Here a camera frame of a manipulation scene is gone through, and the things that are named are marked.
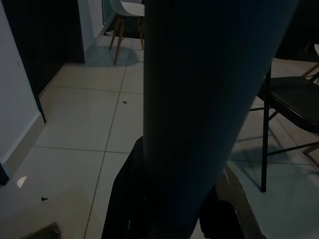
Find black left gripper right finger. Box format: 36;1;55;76
199;164;256;239

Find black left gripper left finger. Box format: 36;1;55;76
101;135;148;239

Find hand brush with foam handle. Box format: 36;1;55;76
143;0;300;239

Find brown cardboard box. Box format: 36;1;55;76
23;221;63;239

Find black cabinet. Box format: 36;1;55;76
0;161;10;186

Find black folding chair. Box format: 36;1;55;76
256;62;319;194

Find dark door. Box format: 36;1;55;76
3;0;87;124

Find white chair wooden legs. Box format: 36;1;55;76
109;0;146;66
301;43;319;83

